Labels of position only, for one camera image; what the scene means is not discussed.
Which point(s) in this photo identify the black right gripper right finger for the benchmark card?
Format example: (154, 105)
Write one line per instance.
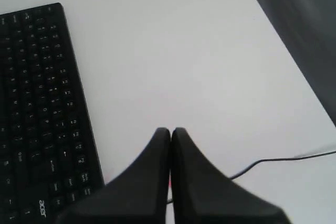
(203, 194)

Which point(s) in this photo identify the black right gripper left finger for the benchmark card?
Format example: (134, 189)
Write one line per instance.
(138, 195)

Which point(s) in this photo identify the black Acer keyboard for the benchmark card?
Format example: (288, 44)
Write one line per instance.
(49, 159)

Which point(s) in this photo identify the grey backdrop cloth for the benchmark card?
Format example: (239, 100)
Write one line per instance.
(307, 29)

